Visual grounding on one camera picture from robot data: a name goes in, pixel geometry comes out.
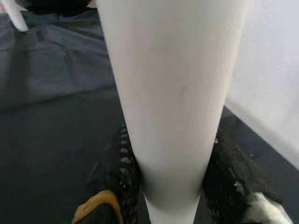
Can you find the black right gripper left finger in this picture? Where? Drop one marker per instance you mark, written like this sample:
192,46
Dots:
116,182

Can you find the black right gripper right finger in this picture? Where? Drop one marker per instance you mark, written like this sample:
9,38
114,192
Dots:
233,182

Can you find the white plastic table leg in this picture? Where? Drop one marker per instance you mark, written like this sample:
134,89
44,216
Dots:
172,93
17,14

